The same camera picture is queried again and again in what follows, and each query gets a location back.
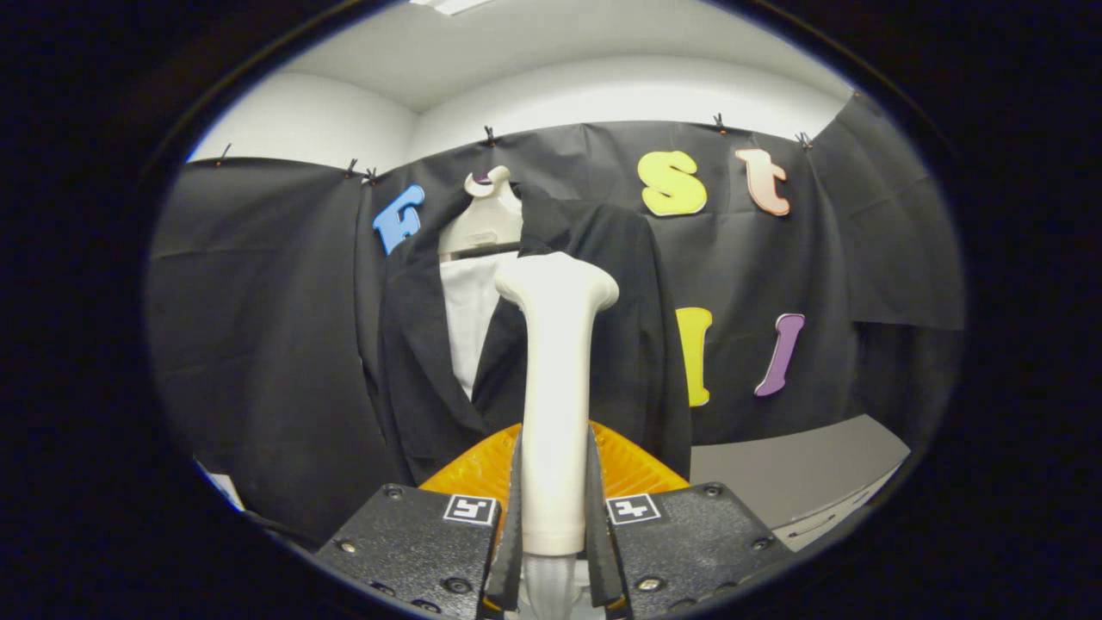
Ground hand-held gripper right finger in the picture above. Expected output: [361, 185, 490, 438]
[587, 420, 793, 620]

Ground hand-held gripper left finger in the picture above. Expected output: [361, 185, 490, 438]
[314, 422, 524, 620]

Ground white garment steamer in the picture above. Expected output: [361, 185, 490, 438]
[495, 251, 621, 620]

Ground black suit jacket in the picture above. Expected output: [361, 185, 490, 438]
[379, 181, 694, 487]

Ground white shirt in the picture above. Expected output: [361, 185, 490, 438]
[439, 251, 515, 401]

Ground cream plastic clothes hanger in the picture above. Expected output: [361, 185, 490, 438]
[437, 165, 524, 259]

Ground grey and beige cabinet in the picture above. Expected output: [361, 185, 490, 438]
[689, 415, 912, 552]

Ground black backdrop cloth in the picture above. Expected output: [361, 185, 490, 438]
[145, 90, 965, 548]

